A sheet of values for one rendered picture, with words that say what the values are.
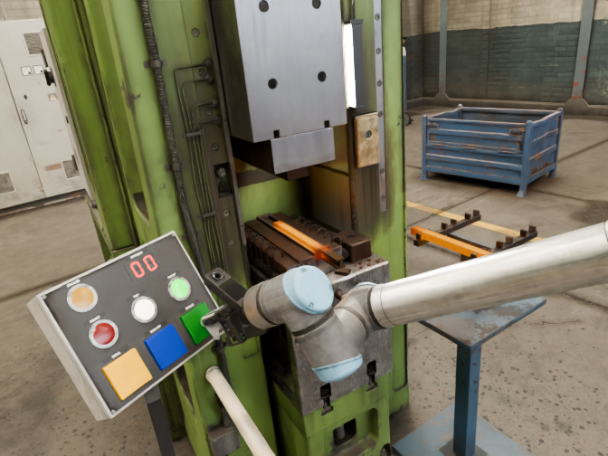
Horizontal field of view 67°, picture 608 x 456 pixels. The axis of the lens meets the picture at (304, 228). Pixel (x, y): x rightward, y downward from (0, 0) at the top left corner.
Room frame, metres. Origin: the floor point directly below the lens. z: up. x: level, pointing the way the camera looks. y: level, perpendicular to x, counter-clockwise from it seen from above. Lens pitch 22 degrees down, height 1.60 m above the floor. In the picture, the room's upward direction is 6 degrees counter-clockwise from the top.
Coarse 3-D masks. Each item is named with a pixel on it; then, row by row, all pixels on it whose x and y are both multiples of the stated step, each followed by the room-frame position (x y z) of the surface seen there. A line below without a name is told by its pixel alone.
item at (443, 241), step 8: (416, 232) 1.37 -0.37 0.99; (424, 232) 1.35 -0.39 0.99; (432, 232) 1.34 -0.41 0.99; (432, 240) 1.31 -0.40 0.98; (440, 240) 1.28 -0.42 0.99; (448, 240) 1.27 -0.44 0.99; (456, 240) 1.26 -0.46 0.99; (448, 248) 1.26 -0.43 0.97; (456, 248) 1.23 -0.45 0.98; (464, 248) 1.20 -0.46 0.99; (472, 248) 1.20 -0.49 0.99; (480, 256) 1.16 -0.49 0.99
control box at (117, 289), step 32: (128, 256) 0.94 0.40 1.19; (160, 256) 0.98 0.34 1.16; (64, 288) 0.82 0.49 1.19; (96, 288) 0.85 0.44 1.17; (128, 288) 0.89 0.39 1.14; (160, 288) 0.93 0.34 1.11; (192, 288) 0.98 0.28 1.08; (64, 320) 0.77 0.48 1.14; (96, 320) 0.81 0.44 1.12; (128, 320) 0.84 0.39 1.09; (160, 320) 0.88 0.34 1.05; (64, 352) 0.76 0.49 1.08; (96, 352) 0.76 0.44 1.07; (192, 352) 0.87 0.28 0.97; (96, 384) 0.72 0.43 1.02; (96, 416) 0.73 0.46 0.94
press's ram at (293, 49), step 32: (224, 0) 1.24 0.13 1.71; (256, 0) 1.22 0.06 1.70; (288, 0) 1.26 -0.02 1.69; (320, 0) 1.30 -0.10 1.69; (224, 32) 1.27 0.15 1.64; (256, 32) 1.21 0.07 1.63; (288, 32) 1.25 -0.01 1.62; (320, 32) 1.30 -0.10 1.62; (224, 64) 1.30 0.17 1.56; (256, 64) 1.21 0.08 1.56; (288, 64) 1.25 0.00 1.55; (320, 64) 1.30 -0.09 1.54; (224, 96) 1.33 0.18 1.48; (256, 96) 1.20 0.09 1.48; (288, 96) 1.25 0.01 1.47; (320, 96) 1.29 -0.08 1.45; (256, 128) 1.20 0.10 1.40; (288, 128) 1.24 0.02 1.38; (320, 128) 1.29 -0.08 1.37
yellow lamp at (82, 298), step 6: (78, 288) 0.83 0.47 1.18; (84, 288) 0.83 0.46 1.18; (72, 294) 0.81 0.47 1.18; (78, 294) 0.82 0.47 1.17; (84, 294) 0.82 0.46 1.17; (90, 294) 0.83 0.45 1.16; (72, 300) 0.81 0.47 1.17; (78, 300) 0.81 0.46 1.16; (84, 300) 0.82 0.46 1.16; (90, 300) 0.82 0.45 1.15; (78, 306) 0.80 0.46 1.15; (84, 306) 0.81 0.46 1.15
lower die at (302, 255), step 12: (276, 216) 1.63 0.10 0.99; (288, 216) 1.62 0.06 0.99; (252, 228) 1.54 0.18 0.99; (264, 228) 1.53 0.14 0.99; (276, 228) 1.49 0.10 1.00; (300, 228) 1.49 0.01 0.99; (252, 240) 1.45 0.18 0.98; (264, 240) 1.44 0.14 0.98; (276, 240) 1.41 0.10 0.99; (288, 240) 1.40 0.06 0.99; (324, 240) 1.37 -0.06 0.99; (252, 252) 1.44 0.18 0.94; (264, 252) 1.35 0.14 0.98; (276, 252) 1.33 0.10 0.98; (288, 252) 1.30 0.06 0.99; (300, 252) 1.29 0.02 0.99; (312, 252) 1.27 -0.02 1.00; (276, 264) 1.28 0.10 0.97; (288, 264) 1.24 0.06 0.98; (300, 264) 1.24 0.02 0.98; (312, 264) 1.26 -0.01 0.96; (324, 264) 1.28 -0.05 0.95
